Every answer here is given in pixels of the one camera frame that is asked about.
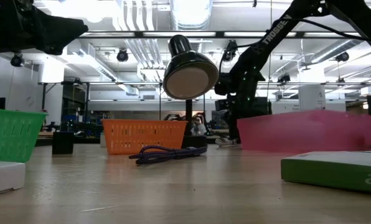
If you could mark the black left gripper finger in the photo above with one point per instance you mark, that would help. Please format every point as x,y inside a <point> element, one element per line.
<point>58,31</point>

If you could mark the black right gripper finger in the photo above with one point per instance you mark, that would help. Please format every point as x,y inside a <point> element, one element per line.
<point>234,124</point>

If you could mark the white green product box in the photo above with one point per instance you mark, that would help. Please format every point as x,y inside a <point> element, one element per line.
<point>328,174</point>

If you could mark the black cube adapter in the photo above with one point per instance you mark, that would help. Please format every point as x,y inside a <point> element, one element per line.
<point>62,143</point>

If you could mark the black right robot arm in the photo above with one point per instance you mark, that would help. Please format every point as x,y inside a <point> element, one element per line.
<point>275,34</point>

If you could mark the pink plastic bin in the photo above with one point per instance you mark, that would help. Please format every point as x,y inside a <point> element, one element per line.
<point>297,130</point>

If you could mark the black desk lamp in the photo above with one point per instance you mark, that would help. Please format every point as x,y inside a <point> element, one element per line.
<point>188,81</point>

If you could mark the white pillar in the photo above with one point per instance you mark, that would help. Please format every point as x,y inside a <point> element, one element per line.
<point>311,98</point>

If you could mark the dark shelf rack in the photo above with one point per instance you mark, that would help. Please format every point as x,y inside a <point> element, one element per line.
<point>68,105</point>

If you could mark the orange plastic basket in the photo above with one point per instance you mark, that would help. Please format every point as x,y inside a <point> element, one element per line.
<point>142,137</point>

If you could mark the green plastic basket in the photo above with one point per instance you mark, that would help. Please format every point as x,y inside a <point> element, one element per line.
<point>11,137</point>

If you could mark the black ceiling camera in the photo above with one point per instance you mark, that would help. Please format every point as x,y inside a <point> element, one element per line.
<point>230,51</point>
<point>122,55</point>
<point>283,78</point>
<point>16,60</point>
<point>342,56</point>

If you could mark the silver ceiling duct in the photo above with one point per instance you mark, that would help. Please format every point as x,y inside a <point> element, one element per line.
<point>190,14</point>

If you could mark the black aluminium table frame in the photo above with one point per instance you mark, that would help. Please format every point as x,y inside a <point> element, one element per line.
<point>79,141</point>

